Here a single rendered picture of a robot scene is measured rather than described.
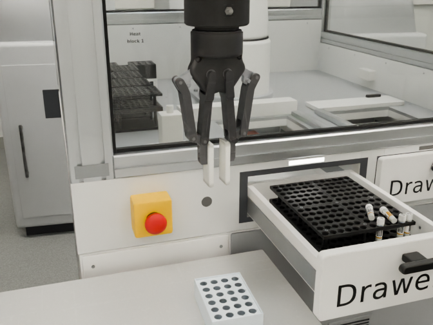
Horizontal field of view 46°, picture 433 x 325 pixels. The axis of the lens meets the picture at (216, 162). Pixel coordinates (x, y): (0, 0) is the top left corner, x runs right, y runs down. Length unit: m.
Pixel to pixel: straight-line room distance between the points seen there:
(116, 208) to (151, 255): 0.13
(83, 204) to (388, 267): 0.54
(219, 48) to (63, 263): 2.00
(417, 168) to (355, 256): 0.48
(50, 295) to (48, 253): 1.72
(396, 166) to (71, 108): 0.69
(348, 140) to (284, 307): 0.38
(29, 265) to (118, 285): 1.66
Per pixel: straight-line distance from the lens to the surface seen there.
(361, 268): 0.79
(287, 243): 0.89
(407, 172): 1.20
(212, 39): 0.71
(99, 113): 0.93
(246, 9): 0.73
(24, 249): 2.78
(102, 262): 1.03
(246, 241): 1.09
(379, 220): 0.91
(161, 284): 0.98
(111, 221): 0.99
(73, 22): 0.89
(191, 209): 1.02
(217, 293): 0.89
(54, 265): 2.59
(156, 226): 0.93
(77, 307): 0.95
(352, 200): 1.00
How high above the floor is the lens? 1.30
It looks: 20 degrees down
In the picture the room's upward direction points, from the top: straight up
